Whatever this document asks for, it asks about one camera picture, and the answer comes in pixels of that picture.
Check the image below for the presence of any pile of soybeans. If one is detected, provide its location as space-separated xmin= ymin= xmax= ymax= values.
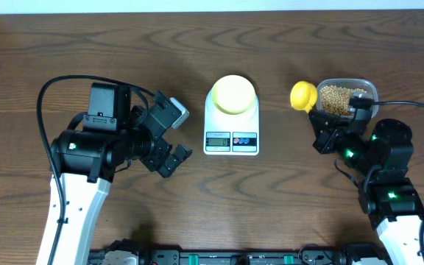
xmin=320 ymin=85 xmax=364 ymax=116

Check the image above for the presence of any pale yellow bowl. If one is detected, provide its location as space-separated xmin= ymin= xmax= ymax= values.
xmin=211 ymin=75 xmax=256 ymax=115

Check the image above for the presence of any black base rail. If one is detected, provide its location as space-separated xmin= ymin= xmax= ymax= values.
xmin=86 ymin=239 xmax=391 ymax=265

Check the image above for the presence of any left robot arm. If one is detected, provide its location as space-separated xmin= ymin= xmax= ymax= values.
xmin=37 ymin=86 xmax=192 ymax=264

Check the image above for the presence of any left black cable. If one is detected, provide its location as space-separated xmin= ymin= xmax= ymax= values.
xmin=36 ymin=74 xmax=158 ymax=265

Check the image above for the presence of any white digital kitchen scale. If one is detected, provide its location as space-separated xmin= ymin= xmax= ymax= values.
xmin=203 ymin=91 xmax=260 ymax=156

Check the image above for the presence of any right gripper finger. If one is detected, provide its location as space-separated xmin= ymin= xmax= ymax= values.
xmin=308 ymin=110 xmax=345 ymax=129
xmin=349 ymin=95 xmax=372 ymax=125

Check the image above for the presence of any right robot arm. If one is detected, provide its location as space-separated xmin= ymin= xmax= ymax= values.
xmin=308 ymin=93 xmax=424 ymax=264

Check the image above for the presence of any clear plastic container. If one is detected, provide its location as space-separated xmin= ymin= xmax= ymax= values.
xmin=316 ymin=78 xmax=378 ymax=117

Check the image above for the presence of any yellow measuring scoop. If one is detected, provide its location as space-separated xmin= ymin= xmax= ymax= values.
xmin=289 ymin=81 xmax=318 ymax=113

